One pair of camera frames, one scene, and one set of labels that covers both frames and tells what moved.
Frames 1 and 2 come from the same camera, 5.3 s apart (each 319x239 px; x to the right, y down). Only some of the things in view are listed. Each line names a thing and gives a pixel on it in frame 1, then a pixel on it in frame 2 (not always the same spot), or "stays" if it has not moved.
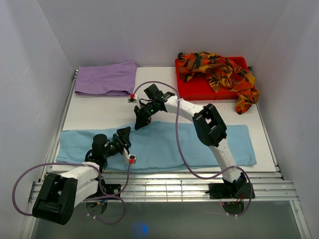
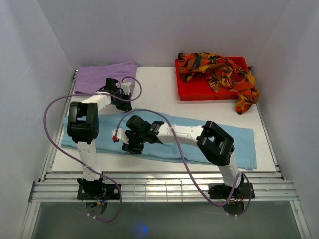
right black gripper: x=142 y=119 to x=130 y=147
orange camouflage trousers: x=221 y=74 stays
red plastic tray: x=198 y=87 stays
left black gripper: x=124 y=133 to x=126 y=107
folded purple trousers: x=112 y=78 stays
